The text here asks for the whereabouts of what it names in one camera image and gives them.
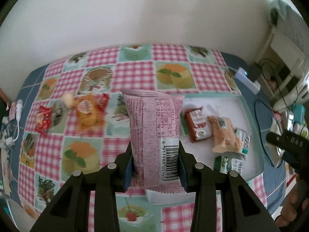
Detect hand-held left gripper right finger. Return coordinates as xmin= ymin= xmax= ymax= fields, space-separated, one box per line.
xmin=177 ymin=141 xmax=282 ymax=232

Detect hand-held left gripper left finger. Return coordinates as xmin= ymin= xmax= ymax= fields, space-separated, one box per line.
xmin=29 ymin=141 xmax=136 ymax=232

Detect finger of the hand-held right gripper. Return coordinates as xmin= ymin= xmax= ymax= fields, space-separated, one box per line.
xmin=266 ymin=131 xmax=309 ymax=155

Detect small green cracker packet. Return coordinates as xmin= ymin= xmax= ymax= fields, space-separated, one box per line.
xmin=233 ymin=128 xmax=251 ymax=160

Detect large green snack packet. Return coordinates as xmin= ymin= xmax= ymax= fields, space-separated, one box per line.
xmin=214 ymin=155 xmax=244 ymax=178

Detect round biscuit packet green ends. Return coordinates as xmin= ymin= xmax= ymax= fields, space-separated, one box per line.
xmin=180 ymin=118 xmax=190 ymax=136

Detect pink snack packet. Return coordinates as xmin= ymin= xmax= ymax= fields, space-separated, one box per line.
xmin=120 ymin=88 xmax=187 ymax=205

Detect brown snack packet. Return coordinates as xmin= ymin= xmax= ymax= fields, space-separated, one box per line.
xmin=185 ymin=109 xmax=213 ymax=143

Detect orange bread packet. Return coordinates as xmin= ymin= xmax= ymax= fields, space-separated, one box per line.
xmin=208 ymin=116 xmax=243 ymax=154

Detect white tray with teal rim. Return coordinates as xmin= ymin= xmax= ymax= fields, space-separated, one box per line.
xmin=166 ymin=93 xmax=264 ymax=182

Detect pale round snack packet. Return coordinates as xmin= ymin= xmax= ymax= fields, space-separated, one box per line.
xmin=61 ymin=92 xmax=76 ymax=109

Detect person's right hand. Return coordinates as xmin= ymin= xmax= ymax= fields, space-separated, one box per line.
xmin=275 ymin=188 xmax=303 ymax=227

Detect white power strip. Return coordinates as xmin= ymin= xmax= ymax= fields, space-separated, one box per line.
xmin=235 ymin=67 xmax=261 ymax=94

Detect orange cake clear packet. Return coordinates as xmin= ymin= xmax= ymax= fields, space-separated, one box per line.
xmin=74 ymin=93 xmax=110 ymax=128

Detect black power adapter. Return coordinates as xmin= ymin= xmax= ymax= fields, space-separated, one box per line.
xmin=249 ymin=63 xmax=262 ymax=82

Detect white cabinet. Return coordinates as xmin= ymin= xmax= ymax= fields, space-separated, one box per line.
xmin=256 ymin=25 xmax=309 ymax=97

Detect small red snack packet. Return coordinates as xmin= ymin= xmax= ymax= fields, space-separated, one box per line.
xmin=34 ymin=106 xmax=52 ymax=134

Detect pink checked cake-print tablecloth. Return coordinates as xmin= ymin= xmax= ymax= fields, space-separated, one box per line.
xmin=18 ymin=43 xmax=267 ymax=232

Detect green cloth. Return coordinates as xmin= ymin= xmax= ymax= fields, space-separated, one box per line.
xmin=268 ymin=0 xmax=294 ymax=26

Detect black cable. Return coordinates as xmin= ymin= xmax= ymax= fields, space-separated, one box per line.
xmin=253 ymin=99 xmax=276 ymax=167

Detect white earphone cable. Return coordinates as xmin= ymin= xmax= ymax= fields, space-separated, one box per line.
xmin=2 ymin=99 xmax=25 ymax=147

